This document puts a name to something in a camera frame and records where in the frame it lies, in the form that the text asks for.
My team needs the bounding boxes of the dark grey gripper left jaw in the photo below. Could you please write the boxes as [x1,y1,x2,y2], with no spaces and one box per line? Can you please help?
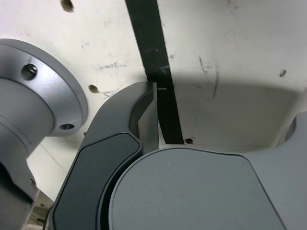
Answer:
[47,81,159,230]

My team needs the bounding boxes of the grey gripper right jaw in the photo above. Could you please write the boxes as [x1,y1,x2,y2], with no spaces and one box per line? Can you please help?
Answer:
[107,112,307,230]

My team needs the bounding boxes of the black tape strip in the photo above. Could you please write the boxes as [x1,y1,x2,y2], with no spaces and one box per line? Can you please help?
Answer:
[124,0,185,146]

